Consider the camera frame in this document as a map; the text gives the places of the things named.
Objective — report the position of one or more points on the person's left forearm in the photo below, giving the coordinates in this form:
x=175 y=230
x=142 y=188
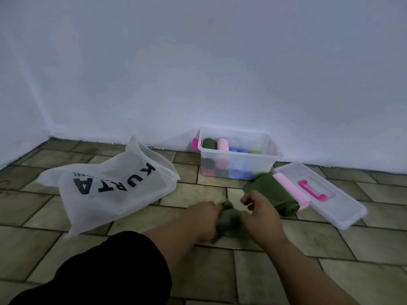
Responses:
x=171 y=238

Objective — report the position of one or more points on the green cloth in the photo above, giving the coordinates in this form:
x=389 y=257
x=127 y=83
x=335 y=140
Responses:
x=229 y=222
x=272 y=193

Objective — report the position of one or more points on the person's black garment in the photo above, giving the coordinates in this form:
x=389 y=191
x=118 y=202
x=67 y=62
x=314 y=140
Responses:
x=111 y=269

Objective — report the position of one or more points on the folded green cloth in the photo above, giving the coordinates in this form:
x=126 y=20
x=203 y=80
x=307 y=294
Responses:
x=272 y=193

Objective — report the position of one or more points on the person's left hand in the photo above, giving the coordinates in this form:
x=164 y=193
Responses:
x=202 y=220

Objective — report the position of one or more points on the person's right hand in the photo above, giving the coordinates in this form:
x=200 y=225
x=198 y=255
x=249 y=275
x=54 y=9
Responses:
x=264 y=219

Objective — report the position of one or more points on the white bag with black print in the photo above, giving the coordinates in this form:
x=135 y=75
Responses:
x=105 y=200

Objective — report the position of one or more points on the person's right forearm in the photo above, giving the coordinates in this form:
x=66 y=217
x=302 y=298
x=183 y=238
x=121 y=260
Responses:
x=305 y=276

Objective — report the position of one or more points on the person's right fingers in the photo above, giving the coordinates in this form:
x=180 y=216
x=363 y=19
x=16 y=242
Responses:
x=249 y=198

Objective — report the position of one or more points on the person's left fingers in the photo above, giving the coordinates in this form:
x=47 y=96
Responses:
x=217 y=211

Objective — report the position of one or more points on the folded pink cloth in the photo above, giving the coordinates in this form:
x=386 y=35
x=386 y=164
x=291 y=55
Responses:
x=293 y=189

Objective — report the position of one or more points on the clear plastic storage box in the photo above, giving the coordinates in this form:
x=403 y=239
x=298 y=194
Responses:
x=264 y=162

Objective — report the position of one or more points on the pile of rolled coloured cloths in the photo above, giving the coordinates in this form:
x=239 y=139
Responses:
x=223 y=144

